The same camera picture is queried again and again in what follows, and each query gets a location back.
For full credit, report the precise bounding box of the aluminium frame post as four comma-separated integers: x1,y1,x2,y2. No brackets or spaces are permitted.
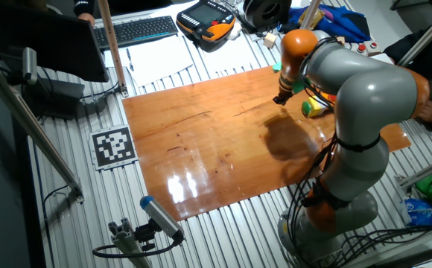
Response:
394,152,432,190
0,48,86,204
299,0,322,31
397,1,432,68

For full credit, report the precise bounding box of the thin black cable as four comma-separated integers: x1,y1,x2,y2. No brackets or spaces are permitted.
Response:
41,184,70,268

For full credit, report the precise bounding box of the grey camera on mount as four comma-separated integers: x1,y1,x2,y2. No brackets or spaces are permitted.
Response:
22,46,39,86

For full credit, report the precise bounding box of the small wooden cube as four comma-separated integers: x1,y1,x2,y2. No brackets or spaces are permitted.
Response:
262,32,279,50

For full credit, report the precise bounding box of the black cable bundle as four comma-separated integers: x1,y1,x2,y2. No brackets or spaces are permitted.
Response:
285,133,432,268

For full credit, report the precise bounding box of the varnished wooden board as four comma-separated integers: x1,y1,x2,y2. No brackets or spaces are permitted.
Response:
121,66,413,223

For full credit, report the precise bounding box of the black camera cable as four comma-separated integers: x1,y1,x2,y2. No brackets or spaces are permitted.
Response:
92,237,184,259

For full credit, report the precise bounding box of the black filament spool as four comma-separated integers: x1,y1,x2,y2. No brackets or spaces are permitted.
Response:
242,0,293,33

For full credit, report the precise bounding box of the blue cloth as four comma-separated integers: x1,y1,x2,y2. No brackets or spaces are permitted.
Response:
278,3,372,44

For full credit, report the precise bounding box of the black computer keyboard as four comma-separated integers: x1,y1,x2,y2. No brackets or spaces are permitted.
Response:
92,15,180,51

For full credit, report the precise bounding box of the tan flat block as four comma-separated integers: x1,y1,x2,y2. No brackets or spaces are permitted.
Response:
298,7,327,31

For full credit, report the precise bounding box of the blue plastic bag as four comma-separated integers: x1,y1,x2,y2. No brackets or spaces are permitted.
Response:
403,197,432,227

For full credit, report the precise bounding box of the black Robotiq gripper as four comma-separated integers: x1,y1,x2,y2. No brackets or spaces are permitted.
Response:
273,72,296,106

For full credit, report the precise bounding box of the black white fiducial tag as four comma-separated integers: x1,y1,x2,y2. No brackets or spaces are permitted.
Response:
89,124,139,172

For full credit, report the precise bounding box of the black computer monitor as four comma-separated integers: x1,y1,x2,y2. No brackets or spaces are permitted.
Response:
0,0,110,83

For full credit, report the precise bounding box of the black orange teach pendant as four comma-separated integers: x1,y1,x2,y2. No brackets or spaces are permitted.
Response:
175,0,237,53

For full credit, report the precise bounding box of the aluminium profile stub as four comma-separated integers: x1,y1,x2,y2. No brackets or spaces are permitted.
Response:
107,217,153,268

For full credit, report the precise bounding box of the silver camera with blue end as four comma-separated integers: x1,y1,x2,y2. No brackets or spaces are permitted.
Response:
139,195,185,243

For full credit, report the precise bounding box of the white paper sheet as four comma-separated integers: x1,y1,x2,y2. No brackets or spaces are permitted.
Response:
125,34,194,88
103,47,132,71
200,35,258,74

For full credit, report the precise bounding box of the black box device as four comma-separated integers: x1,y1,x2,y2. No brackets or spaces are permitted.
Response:
22,76,87,121

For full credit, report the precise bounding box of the wooden upright post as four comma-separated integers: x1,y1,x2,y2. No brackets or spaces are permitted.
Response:
97,0,130,98

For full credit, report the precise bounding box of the bare human hand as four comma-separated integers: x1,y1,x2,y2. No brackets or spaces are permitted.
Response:
416,100,432,124
77,13,96,27

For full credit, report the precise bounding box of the grey box with red button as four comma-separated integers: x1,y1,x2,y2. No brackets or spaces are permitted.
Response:
351,42,368,57
364,39,383,54

